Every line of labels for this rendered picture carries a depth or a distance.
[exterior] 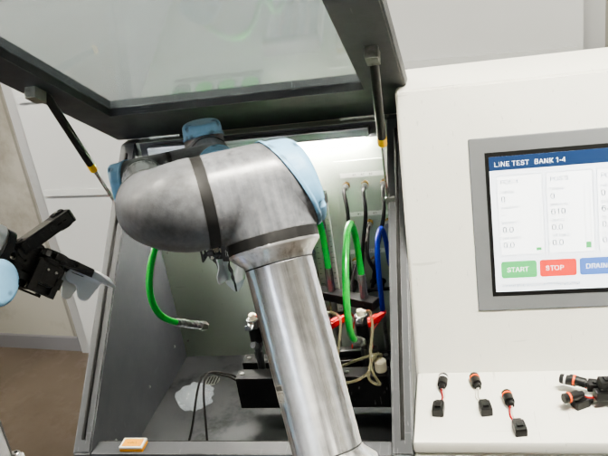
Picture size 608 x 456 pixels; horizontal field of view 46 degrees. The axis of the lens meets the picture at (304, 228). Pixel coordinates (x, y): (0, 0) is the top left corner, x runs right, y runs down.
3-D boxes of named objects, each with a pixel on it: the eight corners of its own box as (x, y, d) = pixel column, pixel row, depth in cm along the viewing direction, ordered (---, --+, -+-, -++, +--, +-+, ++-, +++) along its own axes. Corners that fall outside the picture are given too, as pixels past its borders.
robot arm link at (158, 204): (120, 281, 82) (118, 214, 128) (214, 258, 84) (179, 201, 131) (95, 183, 79) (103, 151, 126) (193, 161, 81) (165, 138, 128)
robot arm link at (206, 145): (182, 203, 122) (175, 185, 132) (246, 187, 124) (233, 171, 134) (172, 158, 119) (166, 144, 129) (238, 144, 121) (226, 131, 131)
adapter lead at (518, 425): (527, 437, 128) (527, 427, 128) (515, 438, 129) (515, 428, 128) (511, 395, 140) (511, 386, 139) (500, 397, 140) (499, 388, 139)
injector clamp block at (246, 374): (246, 433, 165) (234, 377, 159) (256, 406, 174) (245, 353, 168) (394, 433, 157) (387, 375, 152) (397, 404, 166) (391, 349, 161)
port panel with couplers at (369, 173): (347, 284, 178) (331, 166, 167) (349, 278, 181) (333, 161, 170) (400, 281, 175) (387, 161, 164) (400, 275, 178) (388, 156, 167)
